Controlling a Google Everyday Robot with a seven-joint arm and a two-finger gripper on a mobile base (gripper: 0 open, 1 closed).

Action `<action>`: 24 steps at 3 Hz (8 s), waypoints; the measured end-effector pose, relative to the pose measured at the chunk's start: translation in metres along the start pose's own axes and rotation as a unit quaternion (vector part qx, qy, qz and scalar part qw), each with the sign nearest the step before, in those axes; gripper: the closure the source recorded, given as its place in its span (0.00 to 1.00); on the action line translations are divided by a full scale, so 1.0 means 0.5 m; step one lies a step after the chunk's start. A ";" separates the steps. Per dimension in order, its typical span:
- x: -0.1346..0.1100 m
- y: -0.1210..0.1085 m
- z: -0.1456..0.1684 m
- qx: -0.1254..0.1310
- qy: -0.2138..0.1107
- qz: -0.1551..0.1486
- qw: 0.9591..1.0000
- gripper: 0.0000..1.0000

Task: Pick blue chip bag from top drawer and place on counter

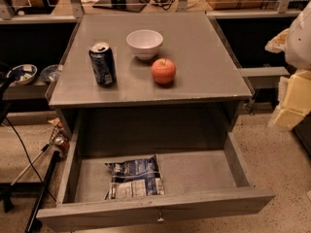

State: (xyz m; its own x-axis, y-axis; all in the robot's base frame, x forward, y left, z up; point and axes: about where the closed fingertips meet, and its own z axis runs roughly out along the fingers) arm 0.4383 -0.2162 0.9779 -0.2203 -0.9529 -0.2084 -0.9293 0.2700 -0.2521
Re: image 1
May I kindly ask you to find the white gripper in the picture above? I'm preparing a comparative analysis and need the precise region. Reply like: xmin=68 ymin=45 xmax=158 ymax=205
xmin=264 ymin=29 xmax=311 ymax=130

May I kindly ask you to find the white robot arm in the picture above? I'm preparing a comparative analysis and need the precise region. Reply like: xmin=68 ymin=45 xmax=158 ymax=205
xmin=264 ymin=2 xmax=311 ymax=130

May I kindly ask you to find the open grey drawer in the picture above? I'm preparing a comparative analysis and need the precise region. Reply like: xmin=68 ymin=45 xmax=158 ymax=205
xmin=36 ymin=113 xmax=277 ymax=233

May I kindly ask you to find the grey wooden cabinet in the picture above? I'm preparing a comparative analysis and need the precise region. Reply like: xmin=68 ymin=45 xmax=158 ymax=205
xmin=50 ymin=13 xmax=251 ymax=131

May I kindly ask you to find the black tripod stand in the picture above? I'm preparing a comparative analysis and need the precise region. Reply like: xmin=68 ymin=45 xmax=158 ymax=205
xmin=0 ymin=150 xmax=61 ymax=233

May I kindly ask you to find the red apple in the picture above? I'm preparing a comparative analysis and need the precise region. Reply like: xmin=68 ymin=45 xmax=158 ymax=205
xmin=152 ymin=58 xmax=176 ymax=84

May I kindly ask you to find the white bowl with items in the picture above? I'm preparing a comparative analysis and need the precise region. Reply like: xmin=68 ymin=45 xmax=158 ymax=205
xmin=7 ymin=64 xmax=38 ymax=85

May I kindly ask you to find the dark blue soda can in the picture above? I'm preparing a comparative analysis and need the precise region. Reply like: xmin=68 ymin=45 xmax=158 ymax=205
xmin=88 ymin=42 xmax=117 ymax=86

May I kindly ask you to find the black monitor stand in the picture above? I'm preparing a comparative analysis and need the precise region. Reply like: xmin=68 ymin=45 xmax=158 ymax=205
xmin=92 ymin=0 xmax=147 ymax=13

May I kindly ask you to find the black floor cable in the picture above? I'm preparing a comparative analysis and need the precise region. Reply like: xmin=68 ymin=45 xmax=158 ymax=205
xmin=3 ymin=115 xmax=57 ymax=202

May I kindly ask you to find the blue chip bag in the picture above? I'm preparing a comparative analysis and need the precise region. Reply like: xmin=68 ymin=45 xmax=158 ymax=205
xmin=105 ymin=155 xmax=165 ymax=200

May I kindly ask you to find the small metal drawer knob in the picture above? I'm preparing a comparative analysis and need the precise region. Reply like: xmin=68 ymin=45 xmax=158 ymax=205
xmin=156 ymin=211 xmax=165 ymax=223

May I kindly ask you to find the blue bowl on shelf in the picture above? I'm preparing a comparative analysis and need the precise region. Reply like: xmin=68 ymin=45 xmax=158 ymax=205
xmin=40 ymin=64 xmax=62 ymax=83

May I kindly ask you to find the left low shelf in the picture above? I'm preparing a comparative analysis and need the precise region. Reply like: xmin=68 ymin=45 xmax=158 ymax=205
xmin=3 ymin=78 xmax=50 ymax=100

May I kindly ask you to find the grey side shelf block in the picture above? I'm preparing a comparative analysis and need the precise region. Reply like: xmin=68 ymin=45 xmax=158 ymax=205
xmin=240 ymin=67 xmax=290 ymax=89

